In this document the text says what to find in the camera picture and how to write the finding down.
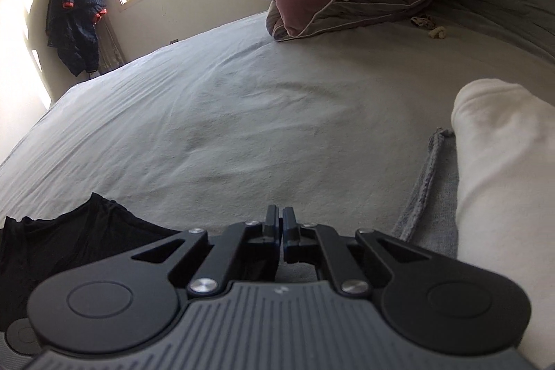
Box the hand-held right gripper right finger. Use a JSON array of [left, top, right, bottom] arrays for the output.
[[282, 205, 435, 297]]

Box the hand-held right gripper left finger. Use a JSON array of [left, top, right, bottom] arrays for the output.
[[130, 204, 281, 297]]

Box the black t-shirt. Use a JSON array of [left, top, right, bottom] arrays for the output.
[[0, 192, 278, 332]]

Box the grey bed sheet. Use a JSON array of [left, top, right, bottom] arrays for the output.
[[0, 10, 555, 284]]

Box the grey knit cloth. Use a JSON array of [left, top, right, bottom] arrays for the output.
[[391, 127, 461, 259]]

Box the white garment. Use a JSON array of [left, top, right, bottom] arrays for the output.
[[450, 78, 555, 370]]

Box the dark blue hanging jacket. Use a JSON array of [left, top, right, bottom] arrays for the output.
[[45, 0, 109, 77]]

